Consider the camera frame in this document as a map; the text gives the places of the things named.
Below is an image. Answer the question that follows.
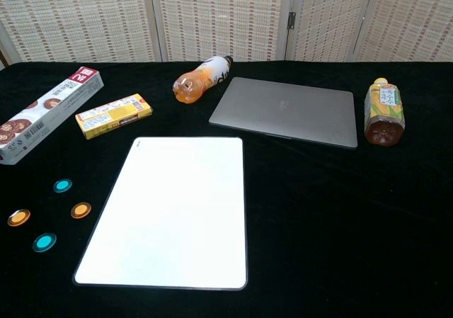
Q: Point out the orange round magnet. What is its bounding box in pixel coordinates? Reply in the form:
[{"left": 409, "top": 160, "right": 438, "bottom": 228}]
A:
[
  {"left": 6, "top": 208, "right": 32, "bottom": 227},
  {"left": 69, "top": 201, "right": 93, "bottom": 220}
]

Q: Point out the blue round magnet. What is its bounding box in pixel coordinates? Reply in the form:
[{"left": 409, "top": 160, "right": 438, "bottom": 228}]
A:
[
  {"left": 52, "top": 178, "right": 74, "bottom": 194},
  {"left": 32, "top": 232, "right": 57, "bottom": 254}
]

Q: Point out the white magnetic board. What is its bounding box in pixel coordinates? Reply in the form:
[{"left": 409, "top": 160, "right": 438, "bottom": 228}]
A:
[{"left": 71, "top": 136, "right": 248, "bottom": 292}]

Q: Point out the grey closed laptop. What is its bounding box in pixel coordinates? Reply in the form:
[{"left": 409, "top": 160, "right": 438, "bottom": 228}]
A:
[{"left": 208, "top": 76, "right": 359, "bottom": 150}]

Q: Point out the orange juice bottle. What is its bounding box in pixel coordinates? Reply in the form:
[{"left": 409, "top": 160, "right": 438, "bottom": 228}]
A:
[{"left": 172, "top": 55, "right": 234, "bottom": 105}]

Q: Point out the yellow snack box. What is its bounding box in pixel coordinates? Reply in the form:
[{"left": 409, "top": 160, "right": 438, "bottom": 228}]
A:
[{"left": 74, "top": 93, "right": 154, "bottom": 140}]

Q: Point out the black table cloth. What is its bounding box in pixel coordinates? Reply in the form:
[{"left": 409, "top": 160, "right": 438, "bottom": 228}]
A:
[{"left": 0, "top": 60, "right": 453, "bottom": 318}]

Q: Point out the woven folding screen panel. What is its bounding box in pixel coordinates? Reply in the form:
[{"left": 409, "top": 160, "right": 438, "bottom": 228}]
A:
[
  {"left": 150, "top": 0, "right": 294, "bottom": 63},
  {"left": 0, "top": 0, "right": 159, "bottom": 64},
  {"left": 285, "top": 0, "right": 375, "bottom": 63},
  {"left": 353, "top": 0, "right": 453, "bottom": 63}
]

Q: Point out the brown tea bottle yellow label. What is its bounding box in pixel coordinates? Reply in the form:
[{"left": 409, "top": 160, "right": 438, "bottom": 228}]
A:
[{"left": 364, "top": 77, "right": 406, "bottom": 147}]

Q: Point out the long grey cookie box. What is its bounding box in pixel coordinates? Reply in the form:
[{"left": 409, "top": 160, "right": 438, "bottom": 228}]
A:
[{"left": 0, "top": 66, "right": 105, "bottom": 166}]

